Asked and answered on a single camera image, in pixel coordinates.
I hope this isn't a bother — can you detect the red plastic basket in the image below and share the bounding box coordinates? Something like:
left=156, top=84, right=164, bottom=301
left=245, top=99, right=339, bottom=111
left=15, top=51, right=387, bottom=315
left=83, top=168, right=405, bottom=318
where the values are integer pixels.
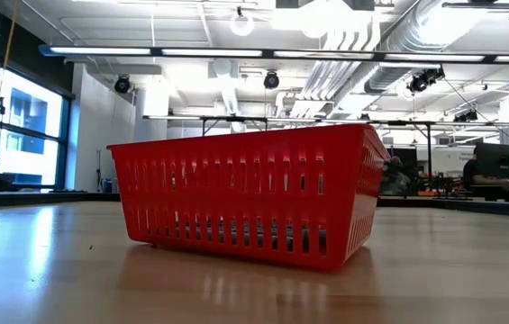
left=105, top=122, right=392, bottom=273

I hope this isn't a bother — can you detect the black round ceiling speaker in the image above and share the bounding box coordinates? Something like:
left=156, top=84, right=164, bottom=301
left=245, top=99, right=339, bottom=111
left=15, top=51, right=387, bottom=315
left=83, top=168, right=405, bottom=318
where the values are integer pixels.
left=114, top=75, right=132, bottom=95
left=263, top=70, right=281, bottom=90

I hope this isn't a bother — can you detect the person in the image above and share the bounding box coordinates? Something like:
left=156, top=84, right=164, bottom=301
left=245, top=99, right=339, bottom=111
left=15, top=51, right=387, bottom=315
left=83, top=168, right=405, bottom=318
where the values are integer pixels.
left=462, top=147, right=509, bottom=188
left=382, top=155, right=412, bottom=195

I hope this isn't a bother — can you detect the long ceiling light fixture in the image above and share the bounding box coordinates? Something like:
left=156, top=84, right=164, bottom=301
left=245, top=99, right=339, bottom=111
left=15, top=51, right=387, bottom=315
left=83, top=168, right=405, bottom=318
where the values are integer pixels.
left=38, top=43, right=509, bottom=65

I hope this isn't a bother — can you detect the black ceiling spotlight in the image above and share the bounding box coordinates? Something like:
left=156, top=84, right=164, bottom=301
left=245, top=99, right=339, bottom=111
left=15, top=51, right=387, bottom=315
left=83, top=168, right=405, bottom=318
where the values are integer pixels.
left=406, top=67, right=445, bottom=95

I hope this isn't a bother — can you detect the large window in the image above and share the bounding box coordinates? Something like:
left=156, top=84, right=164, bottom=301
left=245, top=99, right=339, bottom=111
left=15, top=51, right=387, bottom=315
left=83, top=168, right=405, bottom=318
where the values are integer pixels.
left=0, top=67, right=71, bottom=190

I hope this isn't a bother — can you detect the black computer monitor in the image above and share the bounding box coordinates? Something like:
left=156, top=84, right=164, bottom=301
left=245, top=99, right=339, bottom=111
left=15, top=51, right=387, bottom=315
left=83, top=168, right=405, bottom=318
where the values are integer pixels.
left=474, top=142, right=509, bottom=182

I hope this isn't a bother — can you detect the black overhead rig frame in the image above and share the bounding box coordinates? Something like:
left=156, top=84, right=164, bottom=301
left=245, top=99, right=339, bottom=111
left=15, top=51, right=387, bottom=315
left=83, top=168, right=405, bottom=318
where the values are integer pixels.
left=142, top=114, right=509, bottom=179

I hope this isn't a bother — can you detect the white ring light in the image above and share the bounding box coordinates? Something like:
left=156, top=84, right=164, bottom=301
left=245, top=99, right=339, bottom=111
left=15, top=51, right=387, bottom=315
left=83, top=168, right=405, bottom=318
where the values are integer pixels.
left=229, top=6, right=256, bottom=38

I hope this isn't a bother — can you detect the silver ventilation duct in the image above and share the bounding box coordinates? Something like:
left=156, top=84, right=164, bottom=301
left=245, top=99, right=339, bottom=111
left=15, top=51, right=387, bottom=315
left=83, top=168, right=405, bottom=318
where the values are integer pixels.
left=364, top=0, right=485, bottom=95

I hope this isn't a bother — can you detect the yellow hanging cord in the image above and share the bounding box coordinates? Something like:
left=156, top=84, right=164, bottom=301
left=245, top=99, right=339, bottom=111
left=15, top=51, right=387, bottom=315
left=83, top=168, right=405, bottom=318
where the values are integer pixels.
left=0, top=6, right=17, bottom=136

